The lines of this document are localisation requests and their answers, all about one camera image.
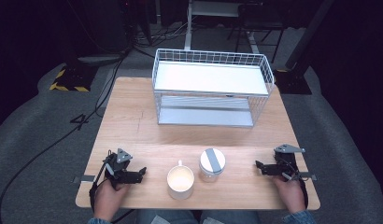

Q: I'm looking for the black chair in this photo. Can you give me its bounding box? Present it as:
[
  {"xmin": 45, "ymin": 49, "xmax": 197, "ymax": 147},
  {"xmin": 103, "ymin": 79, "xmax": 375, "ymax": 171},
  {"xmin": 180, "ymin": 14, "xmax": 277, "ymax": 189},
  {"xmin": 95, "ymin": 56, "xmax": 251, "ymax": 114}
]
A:
[{"xmin": 226, "ymin": 2, "xmax": 289, "ymax": 64}]

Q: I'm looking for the white wire shelf rack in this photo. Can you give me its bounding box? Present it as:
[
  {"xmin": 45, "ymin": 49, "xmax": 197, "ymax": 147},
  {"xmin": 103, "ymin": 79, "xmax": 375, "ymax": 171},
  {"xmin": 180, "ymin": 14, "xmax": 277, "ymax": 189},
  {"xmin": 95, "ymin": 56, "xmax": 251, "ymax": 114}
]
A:
[{"xmin": 150, "ymin": 48, "xmax": 276, "ymax": 129}]

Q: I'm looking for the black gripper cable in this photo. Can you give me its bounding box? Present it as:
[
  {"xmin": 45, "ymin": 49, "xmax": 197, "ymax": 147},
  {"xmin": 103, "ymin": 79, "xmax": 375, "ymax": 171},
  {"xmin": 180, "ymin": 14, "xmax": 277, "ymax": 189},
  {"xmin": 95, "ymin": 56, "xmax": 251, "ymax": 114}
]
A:
[
  {"xmin": 88, "ymin": 161, "xmax": 107, "ymax": 213},
  {"xmin": 282, "ymin": 171, "xmax": 309, "ymax": 210}
]

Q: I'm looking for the yellow black striped base plate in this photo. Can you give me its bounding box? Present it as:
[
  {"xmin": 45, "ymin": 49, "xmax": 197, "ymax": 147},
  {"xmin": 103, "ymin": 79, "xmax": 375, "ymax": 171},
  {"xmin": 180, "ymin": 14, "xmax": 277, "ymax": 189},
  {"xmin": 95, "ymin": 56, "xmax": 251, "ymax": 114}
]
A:
[{"xmin": 49, "ymin": 64, "xmax": 92, "ymax": 93}]

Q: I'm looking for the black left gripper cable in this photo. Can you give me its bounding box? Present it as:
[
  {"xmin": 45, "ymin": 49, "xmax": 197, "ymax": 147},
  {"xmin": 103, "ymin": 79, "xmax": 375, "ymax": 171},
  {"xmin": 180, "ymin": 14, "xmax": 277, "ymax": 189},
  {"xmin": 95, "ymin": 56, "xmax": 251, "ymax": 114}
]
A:
[{"xmin": 88, "ymin": 161, "xmax": 107, "ymax": 213}]

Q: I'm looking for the white desk frame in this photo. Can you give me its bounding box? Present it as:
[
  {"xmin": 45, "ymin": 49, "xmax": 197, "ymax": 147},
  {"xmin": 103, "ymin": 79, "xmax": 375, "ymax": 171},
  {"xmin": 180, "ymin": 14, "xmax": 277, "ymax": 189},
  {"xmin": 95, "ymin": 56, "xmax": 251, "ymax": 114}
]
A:
[{"xmin": 183, "ymin": 0, "xmax": 261, "ymax": 54}]

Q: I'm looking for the white cup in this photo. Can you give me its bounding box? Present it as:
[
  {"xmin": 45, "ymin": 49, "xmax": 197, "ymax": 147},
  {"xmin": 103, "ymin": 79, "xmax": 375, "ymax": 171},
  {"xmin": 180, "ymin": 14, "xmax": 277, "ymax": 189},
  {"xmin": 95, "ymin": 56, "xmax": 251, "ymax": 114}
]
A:
[{"xmin": 166, "ymin": 160, "xmax": 196, "ymax": 201}]

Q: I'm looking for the glass jar with white lid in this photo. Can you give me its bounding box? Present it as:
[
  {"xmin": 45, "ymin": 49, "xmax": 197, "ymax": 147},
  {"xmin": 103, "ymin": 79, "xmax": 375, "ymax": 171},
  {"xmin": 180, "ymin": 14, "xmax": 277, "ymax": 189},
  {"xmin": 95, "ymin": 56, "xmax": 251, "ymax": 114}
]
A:
[{"xmin": 198, "ymin": 147, "xmax": 227, "ymax": 184}]

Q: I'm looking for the person's right hand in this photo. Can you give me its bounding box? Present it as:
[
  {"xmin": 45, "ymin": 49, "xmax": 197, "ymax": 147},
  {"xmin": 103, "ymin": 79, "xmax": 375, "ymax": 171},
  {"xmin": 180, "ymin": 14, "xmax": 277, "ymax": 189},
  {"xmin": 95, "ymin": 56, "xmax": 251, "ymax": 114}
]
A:
[{"xmin": 271, "ymin": 175, "xmax": 307, "ymax": 215}]

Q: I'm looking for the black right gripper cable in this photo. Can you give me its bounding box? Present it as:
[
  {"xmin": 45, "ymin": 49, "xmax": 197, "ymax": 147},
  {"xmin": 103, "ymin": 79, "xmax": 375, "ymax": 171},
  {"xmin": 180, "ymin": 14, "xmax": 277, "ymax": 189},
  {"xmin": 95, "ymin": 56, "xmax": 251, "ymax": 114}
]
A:
[{"xmin": 282, "ymin": 171, "xmax": 309, "ymax": 210}]

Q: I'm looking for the grey tape strip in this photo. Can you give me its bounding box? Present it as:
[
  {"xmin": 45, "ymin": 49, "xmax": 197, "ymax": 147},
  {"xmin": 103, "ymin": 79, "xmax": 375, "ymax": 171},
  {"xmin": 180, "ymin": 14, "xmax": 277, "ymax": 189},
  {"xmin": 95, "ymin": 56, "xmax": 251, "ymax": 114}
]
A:
[{"xmin": 299, "ymin": 171, "xmax": 319, "ymax": 182}]

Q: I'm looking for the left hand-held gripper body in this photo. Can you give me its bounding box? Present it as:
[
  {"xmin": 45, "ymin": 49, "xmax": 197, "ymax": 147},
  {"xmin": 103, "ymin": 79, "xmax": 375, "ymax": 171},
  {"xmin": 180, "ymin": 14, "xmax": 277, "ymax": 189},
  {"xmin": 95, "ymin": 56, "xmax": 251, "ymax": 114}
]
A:
[{"xmin": 102, "ymin": 147, "xmax": 143, "ymax": 190}]

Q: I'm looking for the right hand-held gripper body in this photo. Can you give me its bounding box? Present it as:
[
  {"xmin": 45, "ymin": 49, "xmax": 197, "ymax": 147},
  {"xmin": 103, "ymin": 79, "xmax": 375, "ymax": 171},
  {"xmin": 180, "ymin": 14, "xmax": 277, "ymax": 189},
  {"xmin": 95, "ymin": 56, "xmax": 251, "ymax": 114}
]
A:
[{"xmin": 262, "ymin": 143, "xmax": 306, "ymax": 182}]

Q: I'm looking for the person's left hand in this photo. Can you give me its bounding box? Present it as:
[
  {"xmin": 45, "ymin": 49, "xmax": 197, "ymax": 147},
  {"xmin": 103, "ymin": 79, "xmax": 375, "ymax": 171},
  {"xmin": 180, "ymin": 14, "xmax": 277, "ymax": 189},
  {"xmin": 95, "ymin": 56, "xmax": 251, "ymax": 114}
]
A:
[{"xmin": 92, "ymin": 179, "xmax": 131, "ymax": 222}]

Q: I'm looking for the long black floor cable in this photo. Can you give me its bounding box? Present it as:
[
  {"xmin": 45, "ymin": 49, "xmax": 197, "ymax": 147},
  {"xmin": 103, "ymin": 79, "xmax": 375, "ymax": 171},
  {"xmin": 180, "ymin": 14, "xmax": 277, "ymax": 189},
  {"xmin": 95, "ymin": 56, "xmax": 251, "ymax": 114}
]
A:
[{"xmin": 0, "ymin": 52, "xmax": 128, "ymax": 224}]

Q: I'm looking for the black stand with base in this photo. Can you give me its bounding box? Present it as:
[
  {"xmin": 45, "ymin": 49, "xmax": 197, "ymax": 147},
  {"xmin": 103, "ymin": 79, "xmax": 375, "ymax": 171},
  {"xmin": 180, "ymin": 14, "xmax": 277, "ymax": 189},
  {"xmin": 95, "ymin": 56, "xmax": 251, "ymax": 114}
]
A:
[{"xmin": 273, "ymin": 0, "xmax": 337, "ymax": 95}]

